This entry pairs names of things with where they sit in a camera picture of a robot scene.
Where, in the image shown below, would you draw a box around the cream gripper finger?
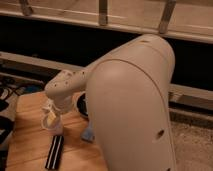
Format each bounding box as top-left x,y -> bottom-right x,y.
42,101 -> 52,114
47,112 -> 56,126

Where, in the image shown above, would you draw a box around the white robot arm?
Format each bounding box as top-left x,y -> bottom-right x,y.
45,34 -> 177,171

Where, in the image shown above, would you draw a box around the black round bowl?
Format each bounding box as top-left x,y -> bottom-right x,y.
77,94 -> 88,118

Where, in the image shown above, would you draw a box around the blue sponge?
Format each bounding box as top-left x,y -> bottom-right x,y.
81,123 -> 94,143

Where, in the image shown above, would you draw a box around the black white striped box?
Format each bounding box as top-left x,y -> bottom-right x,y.
45,135 -> 64,170

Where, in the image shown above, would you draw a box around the metal shelf rail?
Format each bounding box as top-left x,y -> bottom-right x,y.
0,51 -> 213,111

